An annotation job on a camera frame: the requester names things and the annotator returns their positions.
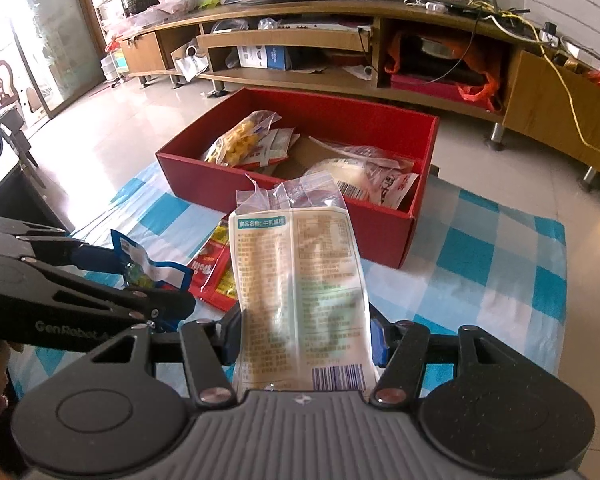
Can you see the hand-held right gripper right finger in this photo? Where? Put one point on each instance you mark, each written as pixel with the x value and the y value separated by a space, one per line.
pixel 380 345

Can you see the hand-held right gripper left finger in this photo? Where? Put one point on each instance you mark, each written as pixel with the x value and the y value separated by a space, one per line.
pixel 230 342

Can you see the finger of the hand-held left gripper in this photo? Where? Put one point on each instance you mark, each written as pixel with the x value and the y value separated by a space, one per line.
pixel 97 256
pixel 130 300

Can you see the blue snack packet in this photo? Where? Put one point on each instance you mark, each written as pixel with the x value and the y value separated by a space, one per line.
pixel 150 270

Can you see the clear milk cake packet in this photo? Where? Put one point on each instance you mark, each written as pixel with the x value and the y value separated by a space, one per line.
pixel 300 285

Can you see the red cardboard box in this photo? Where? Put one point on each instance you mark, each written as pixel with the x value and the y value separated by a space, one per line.
pixel 385 235

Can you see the waffle packet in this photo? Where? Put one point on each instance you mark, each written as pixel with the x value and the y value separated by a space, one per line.
pixel 235 145

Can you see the round white bun packet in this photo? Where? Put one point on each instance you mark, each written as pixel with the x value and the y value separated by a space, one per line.
pixel 330 172

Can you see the red silver snack packet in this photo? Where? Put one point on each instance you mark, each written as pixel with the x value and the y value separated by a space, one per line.
pixel 272 147

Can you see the red yellow snack packet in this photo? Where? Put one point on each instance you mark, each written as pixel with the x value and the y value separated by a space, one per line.
pixel 215 280

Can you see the black furniture piece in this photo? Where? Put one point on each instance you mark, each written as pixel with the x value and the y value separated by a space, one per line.
pixel 10 195

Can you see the blue checkered tablecloth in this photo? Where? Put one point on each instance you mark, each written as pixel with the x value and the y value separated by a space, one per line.
pixel 480 270

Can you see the red wooden chair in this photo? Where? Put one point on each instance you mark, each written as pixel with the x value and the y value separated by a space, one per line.
pixel 0 85

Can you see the glass sliding door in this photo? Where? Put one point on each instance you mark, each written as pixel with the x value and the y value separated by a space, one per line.
pixel 55 45

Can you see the blue white carton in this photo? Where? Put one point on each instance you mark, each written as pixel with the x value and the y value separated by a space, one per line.
pixel 262 56

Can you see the orange plastic bag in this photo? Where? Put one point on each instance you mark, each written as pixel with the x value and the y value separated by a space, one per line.
pixel 480 85

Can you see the wooden TV cabinet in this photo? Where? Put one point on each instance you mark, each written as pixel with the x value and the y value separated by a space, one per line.
pixel 535 90

